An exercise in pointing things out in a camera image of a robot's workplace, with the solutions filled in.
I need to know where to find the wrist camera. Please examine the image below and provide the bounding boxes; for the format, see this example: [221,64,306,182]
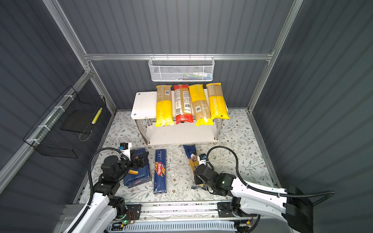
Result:
[119,142,132,160]
[198,153,207,166]

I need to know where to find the blue Barilla pasta box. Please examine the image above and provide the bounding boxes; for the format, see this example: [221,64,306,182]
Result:
[123,148,152,187]

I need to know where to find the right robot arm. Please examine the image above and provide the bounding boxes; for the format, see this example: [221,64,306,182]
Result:
[195,153,335,233]

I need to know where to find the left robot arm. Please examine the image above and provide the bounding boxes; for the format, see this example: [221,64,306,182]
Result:
[65,147,149,233]

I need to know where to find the yellow brush in basket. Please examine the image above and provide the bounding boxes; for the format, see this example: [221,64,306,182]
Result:
[91,107,103,125]

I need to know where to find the yellow clear spaghetti bag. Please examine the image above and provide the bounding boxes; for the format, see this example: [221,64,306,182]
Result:
[155,85,175,127]

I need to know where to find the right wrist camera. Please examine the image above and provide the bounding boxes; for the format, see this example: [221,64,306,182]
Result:
[198,153,207,166]

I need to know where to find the blue Barilla spaghetti box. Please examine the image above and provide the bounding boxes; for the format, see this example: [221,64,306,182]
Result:
[153,149,167,194]

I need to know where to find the black wire basket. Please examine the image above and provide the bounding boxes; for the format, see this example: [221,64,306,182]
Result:
[23,88,106,159]

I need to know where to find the blue yellow spaghetti bag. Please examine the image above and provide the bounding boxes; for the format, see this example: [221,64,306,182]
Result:
[183,145,206,190]

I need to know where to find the red yellow spaghetti bag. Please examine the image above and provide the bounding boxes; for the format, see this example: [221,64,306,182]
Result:
[174,84,194,124]

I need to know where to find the yellow Pastatime spaghetti bag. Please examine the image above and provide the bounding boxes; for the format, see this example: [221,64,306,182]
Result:
[206,83,230,119]

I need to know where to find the items in white basket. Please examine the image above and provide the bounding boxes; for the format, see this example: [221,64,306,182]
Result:
[171,72,213,82]

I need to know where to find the white two-tier shelf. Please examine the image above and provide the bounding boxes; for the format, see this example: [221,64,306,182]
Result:
[131,91,223,146]

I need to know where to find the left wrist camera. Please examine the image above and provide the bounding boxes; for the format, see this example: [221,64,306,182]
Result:
[119,142,132,160]

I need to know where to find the white wire mesh basket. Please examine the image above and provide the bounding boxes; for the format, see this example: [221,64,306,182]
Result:
[148,57,215,82]

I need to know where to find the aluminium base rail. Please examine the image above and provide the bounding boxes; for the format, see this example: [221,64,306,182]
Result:
[101,200,292,225]

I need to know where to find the yellow barcode spaghetti bag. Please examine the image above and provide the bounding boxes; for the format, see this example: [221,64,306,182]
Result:
[188,84,214,127]

